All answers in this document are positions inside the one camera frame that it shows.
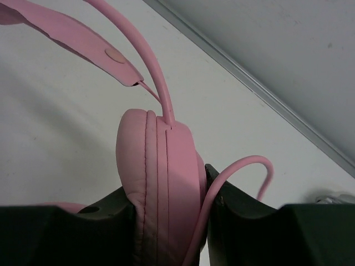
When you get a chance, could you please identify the aluminium table frame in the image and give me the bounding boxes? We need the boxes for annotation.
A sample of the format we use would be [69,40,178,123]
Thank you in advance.
[145,1,354,176]

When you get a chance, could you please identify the pink headphone cable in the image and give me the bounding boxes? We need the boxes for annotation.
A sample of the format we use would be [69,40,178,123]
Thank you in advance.
[181,155,275,266]

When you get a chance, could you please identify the white grey headphones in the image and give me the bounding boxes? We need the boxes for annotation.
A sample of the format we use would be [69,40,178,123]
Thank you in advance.
[315,192,355,204]

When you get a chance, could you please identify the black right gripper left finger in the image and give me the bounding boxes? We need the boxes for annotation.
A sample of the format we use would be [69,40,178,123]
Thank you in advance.
[1,188,135,265]

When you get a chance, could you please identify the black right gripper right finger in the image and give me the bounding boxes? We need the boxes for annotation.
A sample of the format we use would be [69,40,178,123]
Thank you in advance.
[204,163,355,266]

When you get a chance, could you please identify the pink headphones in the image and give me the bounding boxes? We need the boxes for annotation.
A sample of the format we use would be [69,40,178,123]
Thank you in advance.
[0,0,210,266]

